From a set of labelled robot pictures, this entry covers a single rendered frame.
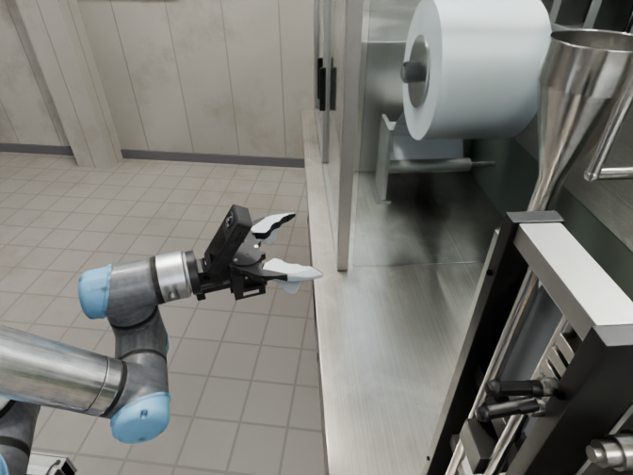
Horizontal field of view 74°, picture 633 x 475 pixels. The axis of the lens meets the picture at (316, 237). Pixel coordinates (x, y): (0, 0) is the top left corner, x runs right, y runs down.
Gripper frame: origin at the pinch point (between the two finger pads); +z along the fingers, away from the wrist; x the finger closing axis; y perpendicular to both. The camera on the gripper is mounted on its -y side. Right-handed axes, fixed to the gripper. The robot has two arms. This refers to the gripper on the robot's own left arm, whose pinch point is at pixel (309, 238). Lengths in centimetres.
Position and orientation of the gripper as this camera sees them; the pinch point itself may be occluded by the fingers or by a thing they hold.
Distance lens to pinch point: 70.5
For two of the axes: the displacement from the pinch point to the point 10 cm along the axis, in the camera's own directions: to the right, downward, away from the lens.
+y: -0.5, 7.1, 7.0
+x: 3.3, 6.7, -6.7
